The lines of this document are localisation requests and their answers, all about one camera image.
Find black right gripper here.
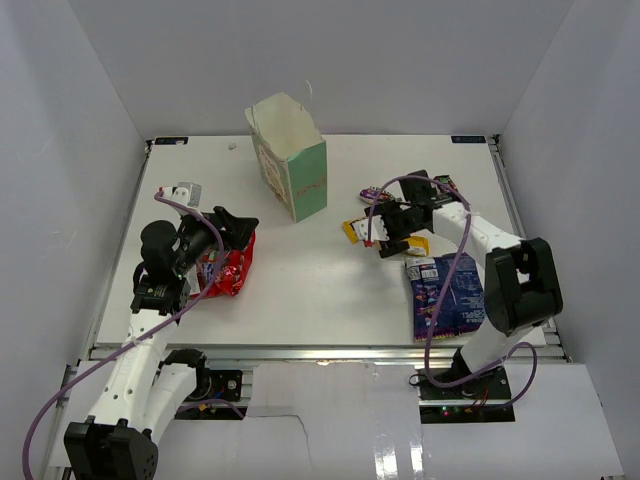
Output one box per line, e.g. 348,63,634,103
365,200,424,259

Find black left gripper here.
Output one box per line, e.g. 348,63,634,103
173,206,258,276

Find red candy bag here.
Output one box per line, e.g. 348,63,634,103
187,233,256,298

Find yellow M&M's packet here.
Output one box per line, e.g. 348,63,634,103
342,218,371,246

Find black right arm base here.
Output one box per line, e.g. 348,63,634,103
409,367,516,425

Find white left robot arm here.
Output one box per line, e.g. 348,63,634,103
64,206,259,479

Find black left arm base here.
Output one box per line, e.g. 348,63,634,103
187,367,243,402

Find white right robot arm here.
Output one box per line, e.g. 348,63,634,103
351,171,563,399

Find green paper gift bag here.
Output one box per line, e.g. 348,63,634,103
245,92,328,223

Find blue purple snack bag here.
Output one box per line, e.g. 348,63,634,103
405,253,486,342

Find yellow wrapped snack bar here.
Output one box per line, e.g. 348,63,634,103
406,235,430,257

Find purple chocolate egg candy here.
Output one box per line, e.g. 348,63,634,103
358,186,396,205

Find dark purple candy bar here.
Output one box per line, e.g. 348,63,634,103
434,175,459,194

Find white foam board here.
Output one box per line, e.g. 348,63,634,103
47,362,626,480

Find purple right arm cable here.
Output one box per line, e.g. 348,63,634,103
363,174,539,414

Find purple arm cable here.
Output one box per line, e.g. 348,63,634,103
363,174,539,414
22,188,227,480

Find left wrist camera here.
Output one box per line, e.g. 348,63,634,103
169,182,202,208

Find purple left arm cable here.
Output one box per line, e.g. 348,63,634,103
22,188,227,480

